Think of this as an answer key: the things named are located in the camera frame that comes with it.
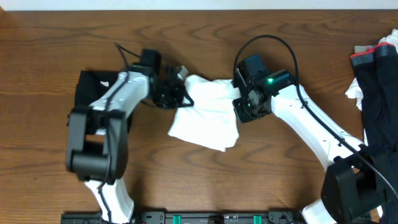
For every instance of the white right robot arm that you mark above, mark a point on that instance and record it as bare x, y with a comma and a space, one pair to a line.
360, 175

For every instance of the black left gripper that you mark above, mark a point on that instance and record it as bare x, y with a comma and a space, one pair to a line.
176, 89

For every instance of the black garment at right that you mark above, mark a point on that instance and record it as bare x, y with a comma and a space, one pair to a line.
377, 78

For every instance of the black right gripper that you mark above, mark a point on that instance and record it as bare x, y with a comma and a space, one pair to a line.
238, 104

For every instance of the white garment at right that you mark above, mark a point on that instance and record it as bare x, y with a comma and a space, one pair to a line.
354, 90

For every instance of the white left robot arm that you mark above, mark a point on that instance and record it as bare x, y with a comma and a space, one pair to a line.
99, 123

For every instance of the black red-trimmed folded garment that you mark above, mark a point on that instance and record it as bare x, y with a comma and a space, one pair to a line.
371, 53

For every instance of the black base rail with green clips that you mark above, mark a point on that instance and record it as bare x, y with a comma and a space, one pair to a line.
272, 217

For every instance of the white t-shirt with robot print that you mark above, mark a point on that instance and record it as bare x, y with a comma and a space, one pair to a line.
211, 121

